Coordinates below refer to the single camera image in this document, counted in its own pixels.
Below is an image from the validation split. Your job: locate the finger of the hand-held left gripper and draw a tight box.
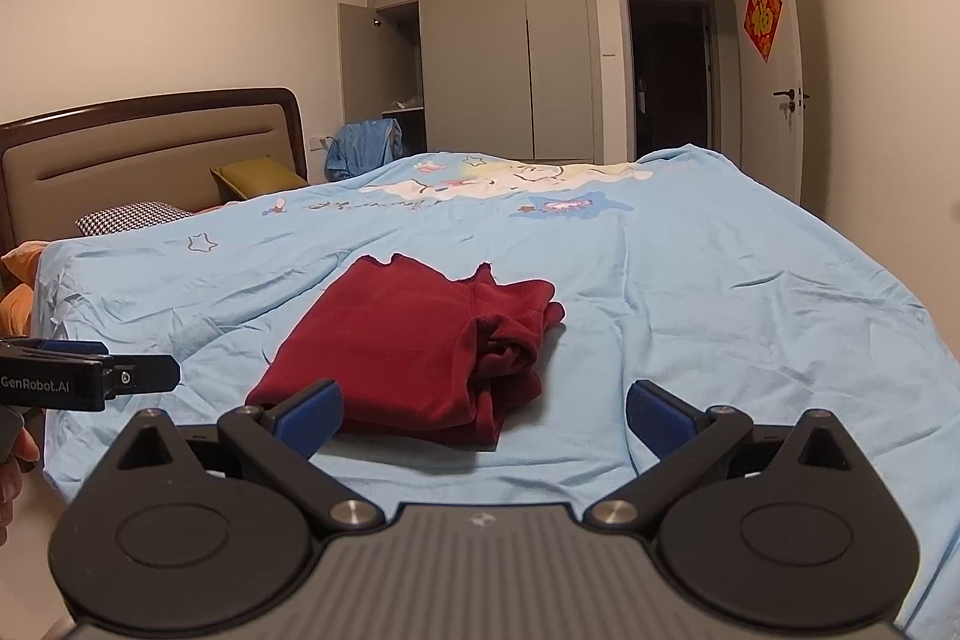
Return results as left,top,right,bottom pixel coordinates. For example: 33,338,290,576
103,353,182,398
0,335,110,357

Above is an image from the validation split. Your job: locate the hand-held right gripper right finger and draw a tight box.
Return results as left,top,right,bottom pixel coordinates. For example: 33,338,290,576
577,377,856,536

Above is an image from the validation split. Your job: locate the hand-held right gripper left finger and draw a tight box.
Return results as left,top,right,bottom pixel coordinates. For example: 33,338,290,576
107,380,387,537

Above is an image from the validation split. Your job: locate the dark red sweater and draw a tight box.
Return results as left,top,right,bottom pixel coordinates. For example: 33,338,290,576
245,253,566,450

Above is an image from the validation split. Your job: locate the person's left hand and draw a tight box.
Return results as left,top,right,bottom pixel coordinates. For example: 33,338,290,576
0,426,41,530

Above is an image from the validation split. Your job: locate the orange pillow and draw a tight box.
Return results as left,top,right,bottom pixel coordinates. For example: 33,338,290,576
0,240,50,338

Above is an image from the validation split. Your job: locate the light blue printed blanket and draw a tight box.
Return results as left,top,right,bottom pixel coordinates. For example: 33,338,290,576
31,143,960,638

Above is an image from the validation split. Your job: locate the houndstooth pillow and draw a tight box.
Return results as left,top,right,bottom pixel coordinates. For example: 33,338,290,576
75,201,198,238

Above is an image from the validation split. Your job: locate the brown padded bed headboard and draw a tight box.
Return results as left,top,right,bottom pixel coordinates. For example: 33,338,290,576
0,87,309,256

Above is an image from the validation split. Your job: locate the olive yellow pillow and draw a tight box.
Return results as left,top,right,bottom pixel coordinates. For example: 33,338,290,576
210,157,311,205

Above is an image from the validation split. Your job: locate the blue garment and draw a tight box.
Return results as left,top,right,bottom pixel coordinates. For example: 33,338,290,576
324,117,404,183

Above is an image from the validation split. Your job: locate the white door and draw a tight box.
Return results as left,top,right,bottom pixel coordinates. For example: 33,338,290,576
731,0,804,211

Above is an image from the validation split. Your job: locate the grey wardrobe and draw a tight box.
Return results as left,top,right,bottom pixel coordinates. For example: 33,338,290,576
337,0,605,166

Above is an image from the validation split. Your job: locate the red diamond door decoration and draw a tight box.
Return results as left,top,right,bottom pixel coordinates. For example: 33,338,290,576
742,0,784,64

